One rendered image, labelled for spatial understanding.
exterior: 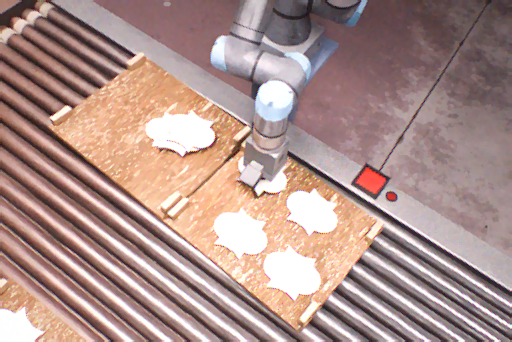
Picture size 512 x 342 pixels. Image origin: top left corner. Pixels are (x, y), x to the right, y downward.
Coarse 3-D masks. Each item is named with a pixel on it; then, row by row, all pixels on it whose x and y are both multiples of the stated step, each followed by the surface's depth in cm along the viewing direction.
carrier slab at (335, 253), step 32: (288, 160) 145; (224, 192) 138; (288, 192) 139; (320, 192) 140; (192, 224) 132; (288, 224) 134; (352, 224) 136; (224, 256) 128; (256, 256) 129; (320, 256) 130; (352, 256) 131; (256, 288) 125; (320, 288) 126; (288, 320) 121
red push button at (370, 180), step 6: (366, 168) 146; (366, 174) 145; (372, 174) 145; (378, 174) 145; (360, 180) 144; (366, 180) 144; (372, 180) 144; (378, 180) 144; (384, 180) 145; (366, 186) 143; (372, 186) 143; (378, 186) 143; (372, 192) 142
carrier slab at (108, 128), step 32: (96, 96) 151; (128, 96) 152; (160, 96) 153; (192, 96) 154; (64, 128) 144; (96, 128) 145; (128, 128) 146; (224, 128) 149; (96, 160) 140; (128, 160) 141; (160, 160) 141; (192, 160) 142; (224, 160) 143; (128, 192) 136; (160, 192) 136; (192, 192) 138
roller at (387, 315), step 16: (0, 48) 160; (16, 64) 158; (32, 64) 158; (32, 80) 157; (48, 80) 155; (64, 96) 153; (80, 96) 153; (336, 288) 130; (352, 288) 128; (368, 304) 127; (384, 304) 127; (384, 320) 126; (400, 320) 125; (416, 336) 124; (432, 336) 124
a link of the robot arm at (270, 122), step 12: (264, 84) 116; (276, 84) 115; (264, 96) 113; (276, 96) 114; (288, 96) 114; (264, 108) 114; (276, 108) 113; (288, 108) 115; (264, 120) 117; (276, 120) 116; (288, 120) 120; (264, 132) 120; (276, 132) 120
